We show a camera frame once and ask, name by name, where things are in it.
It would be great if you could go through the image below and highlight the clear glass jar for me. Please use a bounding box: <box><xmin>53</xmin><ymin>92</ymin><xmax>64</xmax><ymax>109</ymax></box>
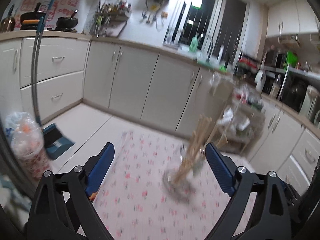
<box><xmin>162</xmin><ymin>144</ymin><xmax>205</xmax><ymax>203</ymax></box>

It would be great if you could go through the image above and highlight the leaning chopstick in jar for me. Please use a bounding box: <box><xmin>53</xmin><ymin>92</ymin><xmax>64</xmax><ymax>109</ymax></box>
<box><xmin>204</xmin><ymin>125</ymin><xmax>228</xmax><ymax>149</ymax></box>

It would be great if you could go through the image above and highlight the plastic bag trash bin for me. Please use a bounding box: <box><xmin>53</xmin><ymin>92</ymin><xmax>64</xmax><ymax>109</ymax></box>
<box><xmin>5</xmin><ymin>112</ymin><xmax>50</xmax><ymax>181</ymax></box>

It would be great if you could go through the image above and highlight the utensil rack on counter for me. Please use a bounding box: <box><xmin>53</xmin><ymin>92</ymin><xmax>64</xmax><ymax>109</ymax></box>
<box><xmin>92</xmin><ymin>0</ymin><xmax>132</xmax><ymax>37</ymax></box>

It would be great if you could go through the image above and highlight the black microwave oven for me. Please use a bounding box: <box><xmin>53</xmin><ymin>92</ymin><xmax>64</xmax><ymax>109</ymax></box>
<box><xmin>263</xmin><ymin>49</ymin><xmax>287</xmax><ymax>69</ymax></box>

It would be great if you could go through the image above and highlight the chrome kitchen faucet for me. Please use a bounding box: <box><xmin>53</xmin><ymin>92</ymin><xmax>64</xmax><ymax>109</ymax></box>
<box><xmin>200</xmin><ymin>33</ymin><xmax>213</xmax><ymax>63</ymax></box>

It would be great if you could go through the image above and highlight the white wire storage rack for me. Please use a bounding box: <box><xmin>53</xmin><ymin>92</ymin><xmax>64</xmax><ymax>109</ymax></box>
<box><xmin>211</xmin><ymin>73</ymin><xmax>265</xmax><ymax>154</ymax></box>

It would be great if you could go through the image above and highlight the white electric water boiler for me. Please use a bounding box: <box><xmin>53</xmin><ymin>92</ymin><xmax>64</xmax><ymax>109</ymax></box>
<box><xmin>299</xmin><ymin>86</ymin><xmax>319</xmax><ymax>122</ymax></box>

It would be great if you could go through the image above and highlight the upright chopstick in jar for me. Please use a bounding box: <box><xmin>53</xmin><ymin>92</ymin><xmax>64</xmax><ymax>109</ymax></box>
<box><xmin>172</xmin><ymin>114</ymin><xmax>208</xmax><ymax>184</ymax></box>
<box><xmin>175</xmin><ymin>115</ymin><xmax>213</xmax><ymax>184</ymax></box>

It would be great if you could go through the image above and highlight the white spray bottle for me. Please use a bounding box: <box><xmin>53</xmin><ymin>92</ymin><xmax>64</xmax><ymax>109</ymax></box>
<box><xmin>217</xmin><ymin>45</ymin><xmax>225</xmax><ymax>65</ymax></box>

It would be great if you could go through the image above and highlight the black wok on stove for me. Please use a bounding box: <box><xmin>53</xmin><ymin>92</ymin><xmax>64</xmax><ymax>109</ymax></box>
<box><xmin>55</xmin><ymin>9</ymin><xmax>79</xmax><ymax>32</ymax></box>

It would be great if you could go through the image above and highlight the green dish soap bottle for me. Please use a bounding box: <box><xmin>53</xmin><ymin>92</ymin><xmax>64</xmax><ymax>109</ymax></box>
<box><xmin>189</xmin><ymin>34</ymin><xmax>199</xmax><ymax>53</ymax></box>

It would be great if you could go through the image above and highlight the metal kettle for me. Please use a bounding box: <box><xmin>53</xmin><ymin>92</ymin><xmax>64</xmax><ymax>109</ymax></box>
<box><xmin>0</xmin><ymin>4</ymin><xmax>16</xmax><ymax>33</ymax></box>

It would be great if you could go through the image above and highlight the blue broom and dustpan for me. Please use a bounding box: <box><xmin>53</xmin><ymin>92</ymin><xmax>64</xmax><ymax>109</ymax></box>
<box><xmin>31</xmin><ymin>0</ymin><xmax>75</xmax><ymax>160</ymax></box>

